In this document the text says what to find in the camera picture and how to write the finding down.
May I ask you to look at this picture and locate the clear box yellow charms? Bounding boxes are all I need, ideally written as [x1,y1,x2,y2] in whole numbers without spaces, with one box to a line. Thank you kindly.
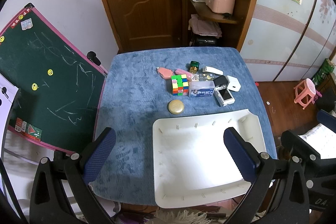
[198,73,216,81]

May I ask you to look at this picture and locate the gold round compact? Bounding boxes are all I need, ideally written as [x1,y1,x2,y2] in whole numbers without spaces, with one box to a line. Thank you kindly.
[168,100,185,115]

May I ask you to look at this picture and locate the green chalkboard pink frame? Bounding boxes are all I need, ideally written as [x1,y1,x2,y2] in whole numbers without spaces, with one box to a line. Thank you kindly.
[1,3,106,153]

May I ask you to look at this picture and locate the beige angular box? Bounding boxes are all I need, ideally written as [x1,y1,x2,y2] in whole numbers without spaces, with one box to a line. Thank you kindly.
[188,73,199,82]

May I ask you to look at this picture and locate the white plastic tray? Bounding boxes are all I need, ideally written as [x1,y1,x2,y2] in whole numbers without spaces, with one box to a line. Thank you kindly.
[153,109,266,209]

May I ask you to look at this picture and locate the black charger plug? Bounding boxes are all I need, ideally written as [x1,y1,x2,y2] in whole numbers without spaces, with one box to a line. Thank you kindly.
[213,75,228,88]

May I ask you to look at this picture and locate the pink plastic stool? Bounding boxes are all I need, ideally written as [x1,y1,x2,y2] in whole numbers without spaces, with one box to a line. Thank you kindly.
[293,79,322,110]

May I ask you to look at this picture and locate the white power adapter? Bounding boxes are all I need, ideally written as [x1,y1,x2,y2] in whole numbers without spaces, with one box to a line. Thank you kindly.
[226,76,241,92]

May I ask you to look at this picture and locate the silver digital camera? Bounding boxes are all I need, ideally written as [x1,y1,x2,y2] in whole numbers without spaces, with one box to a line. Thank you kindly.
[214,86,235,106]

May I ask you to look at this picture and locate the blue fluffy table cloth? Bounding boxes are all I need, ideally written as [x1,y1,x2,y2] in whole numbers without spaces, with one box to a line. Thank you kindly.
[92,47,277,205]

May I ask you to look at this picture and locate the white flat remote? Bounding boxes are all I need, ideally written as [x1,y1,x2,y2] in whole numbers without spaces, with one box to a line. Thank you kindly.
[203,66,223,76]

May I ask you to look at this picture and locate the green gold perfume bottle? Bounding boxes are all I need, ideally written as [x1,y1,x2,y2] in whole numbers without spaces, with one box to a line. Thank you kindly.
[189,61,199,74]

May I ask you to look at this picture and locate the clear box blue label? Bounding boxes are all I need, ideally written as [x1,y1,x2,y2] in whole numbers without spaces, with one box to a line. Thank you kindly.
[189,81,215,97]

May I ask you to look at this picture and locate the colourful rubik's cube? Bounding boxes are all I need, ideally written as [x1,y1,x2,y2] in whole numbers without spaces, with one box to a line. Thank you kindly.
[171,75,189,96]

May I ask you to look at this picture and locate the folded pink cloth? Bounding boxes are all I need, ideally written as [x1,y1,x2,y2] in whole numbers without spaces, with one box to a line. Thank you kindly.
[188,14,222,38]

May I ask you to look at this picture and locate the white wardrobe sliding doors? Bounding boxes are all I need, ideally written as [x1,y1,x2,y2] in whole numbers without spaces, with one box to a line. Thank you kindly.
[240,0,335,82]

